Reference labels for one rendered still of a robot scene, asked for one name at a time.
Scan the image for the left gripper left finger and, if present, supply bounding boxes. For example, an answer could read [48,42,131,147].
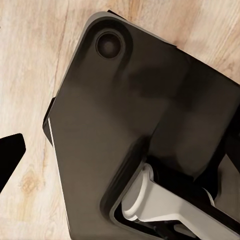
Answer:
[0,133,26,193]

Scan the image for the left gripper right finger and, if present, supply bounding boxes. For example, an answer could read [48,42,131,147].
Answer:
[224,133,240,173]

